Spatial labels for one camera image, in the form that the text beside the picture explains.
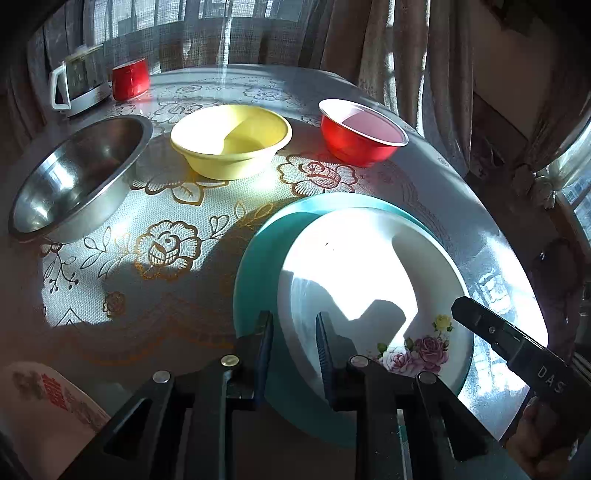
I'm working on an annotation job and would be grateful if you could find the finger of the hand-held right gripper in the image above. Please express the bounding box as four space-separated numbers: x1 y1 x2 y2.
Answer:
451 296 525 367

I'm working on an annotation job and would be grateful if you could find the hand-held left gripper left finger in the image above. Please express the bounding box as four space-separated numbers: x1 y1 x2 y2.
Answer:
60 310 275 480

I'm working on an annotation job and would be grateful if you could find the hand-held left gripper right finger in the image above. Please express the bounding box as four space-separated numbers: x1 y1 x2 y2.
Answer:
315 312 532 480

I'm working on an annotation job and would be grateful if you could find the teal plate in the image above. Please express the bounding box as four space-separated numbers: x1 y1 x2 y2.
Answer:
233 192 476 450

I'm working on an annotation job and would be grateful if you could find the white plate rose print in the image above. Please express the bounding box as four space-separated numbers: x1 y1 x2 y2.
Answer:
276 211 475 398

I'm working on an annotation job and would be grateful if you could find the yellow plastic bowl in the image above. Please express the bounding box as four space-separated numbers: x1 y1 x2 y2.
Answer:
170 104 293 181

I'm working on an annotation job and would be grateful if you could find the red bowl white inside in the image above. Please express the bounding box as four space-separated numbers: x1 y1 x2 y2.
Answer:
318 98 410 168

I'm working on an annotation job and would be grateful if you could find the white plate red print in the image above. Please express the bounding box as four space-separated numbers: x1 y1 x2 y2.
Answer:
0 361 112 480

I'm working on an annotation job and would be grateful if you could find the stainless steel bowl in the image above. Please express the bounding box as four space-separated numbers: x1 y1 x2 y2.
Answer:
8 114 154 244

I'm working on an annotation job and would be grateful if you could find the person's right hand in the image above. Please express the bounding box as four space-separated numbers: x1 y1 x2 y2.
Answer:
510 396 578 476

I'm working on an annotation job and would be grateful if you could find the floral lace tablecloth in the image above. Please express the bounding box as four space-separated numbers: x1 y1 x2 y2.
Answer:
39 65 550 444

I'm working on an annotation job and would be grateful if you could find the tied-back curtain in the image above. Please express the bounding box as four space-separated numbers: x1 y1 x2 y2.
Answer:
471 92 591 232

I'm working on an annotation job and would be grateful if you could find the brown curtain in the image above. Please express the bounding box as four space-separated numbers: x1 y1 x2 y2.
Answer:
318 0 474 176

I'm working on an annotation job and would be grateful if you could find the red cup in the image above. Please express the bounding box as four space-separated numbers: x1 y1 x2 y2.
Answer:
112 58 151 101

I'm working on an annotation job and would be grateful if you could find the sheer checked curtain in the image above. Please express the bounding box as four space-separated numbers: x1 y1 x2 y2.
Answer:
28 0 333 79

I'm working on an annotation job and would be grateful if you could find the glass kettle white handle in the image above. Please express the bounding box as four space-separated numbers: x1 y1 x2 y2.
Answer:
49 45 113 117

